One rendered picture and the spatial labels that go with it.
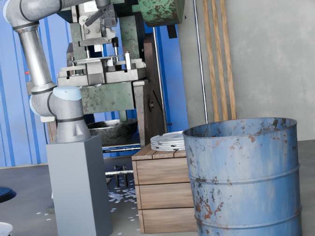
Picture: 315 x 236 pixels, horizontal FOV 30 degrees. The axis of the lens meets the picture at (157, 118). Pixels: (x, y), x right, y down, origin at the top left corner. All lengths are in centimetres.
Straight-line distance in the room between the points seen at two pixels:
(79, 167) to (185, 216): 50
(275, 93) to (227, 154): 248
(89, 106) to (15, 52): 163
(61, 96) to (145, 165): 46
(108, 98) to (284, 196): 132
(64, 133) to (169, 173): 48
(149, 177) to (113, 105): 66
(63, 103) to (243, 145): 87
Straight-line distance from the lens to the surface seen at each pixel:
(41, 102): 262
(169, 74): 441
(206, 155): 203
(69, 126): 252
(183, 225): 258
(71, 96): 251
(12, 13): 259
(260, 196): 204
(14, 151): 475
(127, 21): 348
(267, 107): 445
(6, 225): 220
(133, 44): 347
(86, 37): 323
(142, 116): 301
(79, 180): 251
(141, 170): 256
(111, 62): 327
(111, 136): 321
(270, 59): 442
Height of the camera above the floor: 79
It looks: 7 degrees down
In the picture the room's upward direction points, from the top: 7 degrees counter-clockwise
